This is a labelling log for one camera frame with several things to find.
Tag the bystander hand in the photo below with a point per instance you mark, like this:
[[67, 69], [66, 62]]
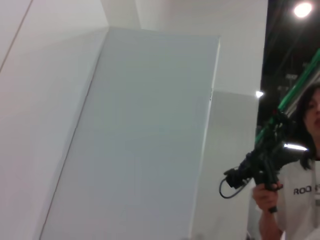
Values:
[[263, 198]]

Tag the black handheld control device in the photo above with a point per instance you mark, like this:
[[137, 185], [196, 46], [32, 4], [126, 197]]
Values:
[[267, 160]]

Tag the bystander bare forearm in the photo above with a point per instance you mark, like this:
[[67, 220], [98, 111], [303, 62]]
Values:
[[271, 225]]

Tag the person in white shirt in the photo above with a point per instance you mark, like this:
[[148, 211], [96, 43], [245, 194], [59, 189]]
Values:
[[297, 212]]

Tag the bystander head with dark hair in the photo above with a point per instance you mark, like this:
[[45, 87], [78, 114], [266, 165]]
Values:
[[306, 110]]

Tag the small ceiling lamp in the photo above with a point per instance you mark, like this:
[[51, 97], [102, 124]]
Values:
[[259, 94]]

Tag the green ceiling beam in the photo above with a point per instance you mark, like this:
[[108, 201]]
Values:
[[300, 80]]

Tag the round ceiling lamp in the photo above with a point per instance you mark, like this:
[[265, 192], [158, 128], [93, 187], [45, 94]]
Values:
[[303, 10]]

